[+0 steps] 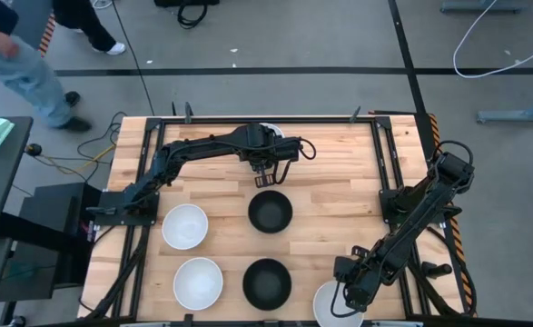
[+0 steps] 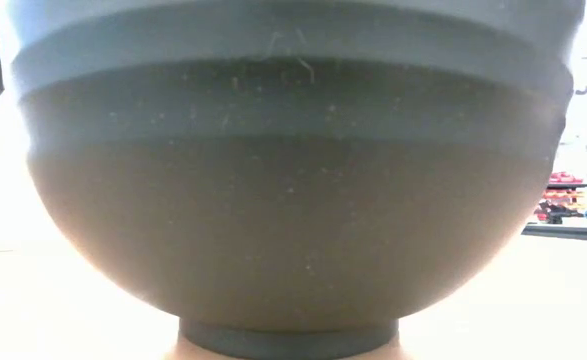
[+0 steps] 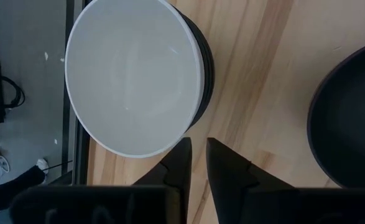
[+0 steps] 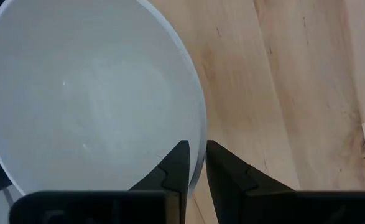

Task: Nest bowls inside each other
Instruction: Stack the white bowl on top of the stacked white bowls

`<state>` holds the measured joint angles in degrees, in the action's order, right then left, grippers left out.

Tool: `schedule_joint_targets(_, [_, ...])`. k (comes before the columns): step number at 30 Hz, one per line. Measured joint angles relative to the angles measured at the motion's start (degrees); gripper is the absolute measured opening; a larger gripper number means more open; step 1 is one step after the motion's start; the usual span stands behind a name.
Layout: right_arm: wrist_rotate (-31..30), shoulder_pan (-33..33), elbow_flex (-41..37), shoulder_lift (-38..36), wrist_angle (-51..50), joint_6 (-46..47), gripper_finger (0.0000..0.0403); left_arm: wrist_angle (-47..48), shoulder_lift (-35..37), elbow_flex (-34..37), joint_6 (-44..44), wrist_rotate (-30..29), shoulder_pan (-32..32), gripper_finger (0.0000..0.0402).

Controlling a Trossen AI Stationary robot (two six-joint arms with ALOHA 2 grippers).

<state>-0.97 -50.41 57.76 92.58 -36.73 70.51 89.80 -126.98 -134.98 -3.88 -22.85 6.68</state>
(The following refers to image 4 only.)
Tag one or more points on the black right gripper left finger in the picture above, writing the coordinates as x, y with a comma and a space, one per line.
107, 208

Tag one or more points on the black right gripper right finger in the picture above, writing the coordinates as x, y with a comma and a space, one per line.
263, 205

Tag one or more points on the grey-blue plastic bowl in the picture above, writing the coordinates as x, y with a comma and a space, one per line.
92, 93

